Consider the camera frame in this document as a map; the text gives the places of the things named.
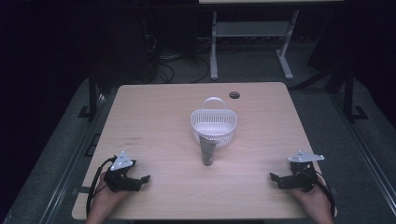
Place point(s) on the white metal table frame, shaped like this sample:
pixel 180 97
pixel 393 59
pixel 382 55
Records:
pixel 249 29

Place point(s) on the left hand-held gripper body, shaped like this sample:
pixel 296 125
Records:
pixel 121 161

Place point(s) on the person's right hand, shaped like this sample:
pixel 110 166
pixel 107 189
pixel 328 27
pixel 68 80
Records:
pixel 313 200

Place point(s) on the white plastic basket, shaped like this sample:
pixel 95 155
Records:
pixel 213 124

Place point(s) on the black metal stand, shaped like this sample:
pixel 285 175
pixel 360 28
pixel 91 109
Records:
pixel 92 93
pixel 350 96

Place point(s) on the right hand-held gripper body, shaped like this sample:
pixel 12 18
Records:
pixel 303 169

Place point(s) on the dark grey cup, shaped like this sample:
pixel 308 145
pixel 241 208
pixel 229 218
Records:
pixel 208 152

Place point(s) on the person's left hand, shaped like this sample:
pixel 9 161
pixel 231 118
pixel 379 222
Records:
pixel 106 199

